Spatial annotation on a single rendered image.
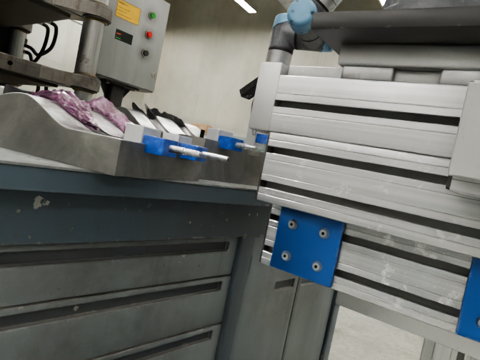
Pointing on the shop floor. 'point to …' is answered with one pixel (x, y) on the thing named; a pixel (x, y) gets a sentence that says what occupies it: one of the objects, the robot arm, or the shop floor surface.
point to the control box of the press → (130, 48)
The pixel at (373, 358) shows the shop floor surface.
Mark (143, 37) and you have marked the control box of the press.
